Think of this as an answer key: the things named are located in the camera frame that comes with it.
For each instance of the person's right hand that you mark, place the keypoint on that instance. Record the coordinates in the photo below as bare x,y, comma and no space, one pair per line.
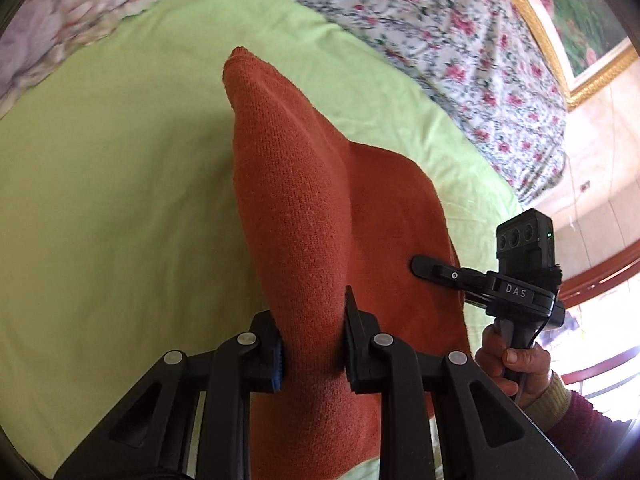
523,373

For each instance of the light green bed sheet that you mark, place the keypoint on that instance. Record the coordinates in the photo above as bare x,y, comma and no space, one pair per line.
120,238

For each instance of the red wooden bed frame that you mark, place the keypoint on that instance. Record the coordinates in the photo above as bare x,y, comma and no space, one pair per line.
594,282

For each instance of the pastel floral pillowcase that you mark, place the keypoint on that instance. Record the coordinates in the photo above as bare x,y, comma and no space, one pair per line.
42,33

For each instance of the white floral duvet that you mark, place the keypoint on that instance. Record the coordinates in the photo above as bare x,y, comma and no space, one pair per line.
479,62

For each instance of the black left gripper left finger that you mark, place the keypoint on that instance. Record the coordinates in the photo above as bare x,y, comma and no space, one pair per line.
186,410

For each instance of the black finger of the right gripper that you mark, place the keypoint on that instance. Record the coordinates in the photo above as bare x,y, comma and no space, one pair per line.
436,272

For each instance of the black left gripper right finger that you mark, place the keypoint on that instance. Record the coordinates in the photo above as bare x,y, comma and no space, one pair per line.
441,416

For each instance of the orange knit sweater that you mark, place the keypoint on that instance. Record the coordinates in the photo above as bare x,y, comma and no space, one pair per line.
323,216

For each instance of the gold framed flower painting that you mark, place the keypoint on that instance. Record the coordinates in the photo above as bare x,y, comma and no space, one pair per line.
582,41

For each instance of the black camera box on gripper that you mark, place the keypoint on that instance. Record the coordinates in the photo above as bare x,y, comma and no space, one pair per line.
526,251

